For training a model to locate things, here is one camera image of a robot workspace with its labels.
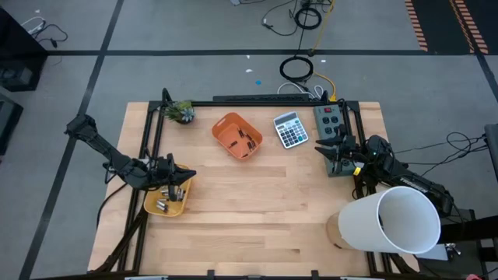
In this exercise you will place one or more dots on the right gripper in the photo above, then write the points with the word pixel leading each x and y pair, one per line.
pixel 356 155

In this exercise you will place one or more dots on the grey desk calculator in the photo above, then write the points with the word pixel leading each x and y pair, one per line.
pixel 292 132

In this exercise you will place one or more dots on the black mat orange striped edges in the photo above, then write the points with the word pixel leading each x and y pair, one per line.
pixel 443 23

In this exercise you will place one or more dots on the silver rectangular battery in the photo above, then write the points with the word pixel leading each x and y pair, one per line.
pixel 183 194
pixel 178 194

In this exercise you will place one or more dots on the yellow plastic bin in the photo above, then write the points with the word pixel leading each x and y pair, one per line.
pixel 153 202

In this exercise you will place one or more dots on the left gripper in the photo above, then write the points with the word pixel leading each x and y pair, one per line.
pixel 163 173

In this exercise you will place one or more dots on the black cabinet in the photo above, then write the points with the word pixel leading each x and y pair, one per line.
pixel 15 46

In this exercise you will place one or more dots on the small potted succulent plant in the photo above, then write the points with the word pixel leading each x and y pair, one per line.
pixel 181 113

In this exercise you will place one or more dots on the orange plastic bin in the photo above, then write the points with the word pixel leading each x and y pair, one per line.
pixel 227 130

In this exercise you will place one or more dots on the red object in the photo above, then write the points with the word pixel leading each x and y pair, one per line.
pixel 474 277

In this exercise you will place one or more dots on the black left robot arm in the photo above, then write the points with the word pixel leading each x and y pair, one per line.
pixel 113 155

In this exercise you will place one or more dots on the black side table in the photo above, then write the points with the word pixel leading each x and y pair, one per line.
pixel 467 233

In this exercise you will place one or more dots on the metal clamp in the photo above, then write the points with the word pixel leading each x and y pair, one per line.
pixel 452 250

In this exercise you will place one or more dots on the black box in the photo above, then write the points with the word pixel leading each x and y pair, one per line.
pixel 8 120

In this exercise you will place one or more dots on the white paper sheet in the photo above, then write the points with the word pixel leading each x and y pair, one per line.
pixel 432 254

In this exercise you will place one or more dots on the black aluminium table frame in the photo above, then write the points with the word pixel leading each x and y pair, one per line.
pixel 153 106

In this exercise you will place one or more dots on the grey power strip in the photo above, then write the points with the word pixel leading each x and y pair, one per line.
pixel 328 116

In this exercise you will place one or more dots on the black long bar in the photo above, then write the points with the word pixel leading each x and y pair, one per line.
pixel 260 98

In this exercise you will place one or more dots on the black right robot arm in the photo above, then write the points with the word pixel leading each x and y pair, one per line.
pixel 412 180

